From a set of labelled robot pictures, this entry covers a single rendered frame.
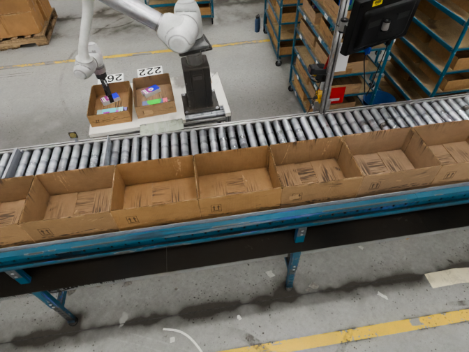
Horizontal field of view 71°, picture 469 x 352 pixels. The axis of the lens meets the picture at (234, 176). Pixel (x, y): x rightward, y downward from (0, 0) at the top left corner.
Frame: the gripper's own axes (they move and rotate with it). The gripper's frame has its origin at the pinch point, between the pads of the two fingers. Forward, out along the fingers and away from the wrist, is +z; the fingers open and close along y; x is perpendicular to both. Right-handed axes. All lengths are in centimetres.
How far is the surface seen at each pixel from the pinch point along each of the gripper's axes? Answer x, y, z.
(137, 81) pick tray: -24.2, 3.1, -2.3
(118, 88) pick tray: -9.9, 6.3, 0.2
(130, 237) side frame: 32, -134, -11
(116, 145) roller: 14, -49, 5
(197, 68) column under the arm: -53, -49, -28
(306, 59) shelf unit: -187, -14, 26
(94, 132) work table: 21.7, -27.7, 4.9
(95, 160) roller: 30, -55, 5
